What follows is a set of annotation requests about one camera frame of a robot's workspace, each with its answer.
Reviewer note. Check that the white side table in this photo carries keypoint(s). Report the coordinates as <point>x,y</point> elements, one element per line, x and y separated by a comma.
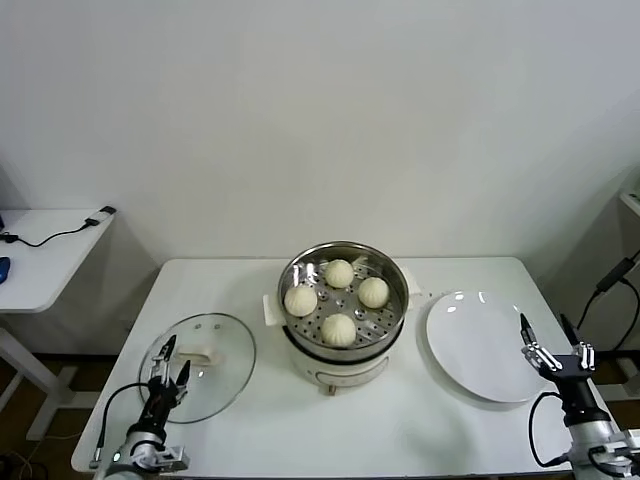
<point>50,270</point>

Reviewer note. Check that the white electric cooker base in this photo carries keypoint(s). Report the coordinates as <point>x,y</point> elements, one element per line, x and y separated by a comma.
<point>340,372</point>

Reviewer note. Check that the blue computer mouse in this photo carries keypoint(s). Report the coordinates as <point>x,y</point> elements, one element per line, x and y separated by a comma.
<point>3,267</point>

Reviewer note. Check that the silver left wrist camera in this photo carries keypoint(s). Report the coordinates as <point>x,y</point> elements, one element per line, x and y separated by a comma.
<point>167,457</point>

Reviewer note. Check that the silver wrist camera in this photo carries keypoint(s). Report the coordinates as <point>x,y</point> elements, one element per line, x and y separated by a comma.
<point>615,450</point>
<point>167,457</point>

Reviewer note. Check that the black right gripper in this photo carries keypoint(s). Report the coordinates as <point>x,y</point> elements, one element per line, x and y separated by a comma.
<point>575,387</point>

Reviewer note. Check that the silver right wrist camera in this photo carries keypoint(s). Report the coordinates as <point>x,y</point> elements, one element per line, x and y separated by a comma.
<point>615,450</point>

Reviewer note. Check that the white round plate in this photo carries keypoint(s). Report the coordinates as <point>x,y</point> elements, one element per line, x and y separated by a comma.
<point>470,350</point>

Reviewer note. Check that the glass pot lid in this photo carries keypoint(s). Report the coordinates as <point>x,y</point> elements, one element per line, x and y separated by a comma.
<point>225,345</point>

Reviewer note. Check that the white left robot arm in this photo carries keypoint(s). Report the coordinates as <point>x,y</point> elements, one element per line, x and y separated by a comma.
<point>132,445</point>

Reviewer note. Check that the white steamed baozi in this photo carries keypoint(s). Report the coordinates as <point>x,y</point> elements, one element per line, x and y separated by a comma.
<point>339,272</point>
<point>339,330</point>
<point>300,301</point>
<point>374,291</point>

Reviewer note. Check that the stainless steel steamer pot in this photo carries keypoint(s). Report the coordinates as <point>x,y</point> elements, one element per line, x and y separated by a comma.
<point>385,320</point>

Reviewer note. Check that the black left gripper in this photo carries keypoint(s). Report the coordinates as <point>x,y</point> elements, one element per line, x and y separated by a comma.
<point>160,400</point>

